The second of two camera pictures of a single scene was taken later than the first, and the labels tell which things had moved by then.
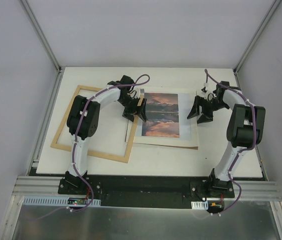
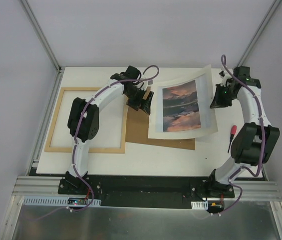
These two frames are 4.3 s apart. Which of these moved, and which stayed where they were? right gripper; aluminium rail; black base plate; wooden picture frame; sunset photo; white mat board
Moved: right gripper; sunset photo; wooden picture frame; white mat board
Stayed: aluminium rail; black base plate
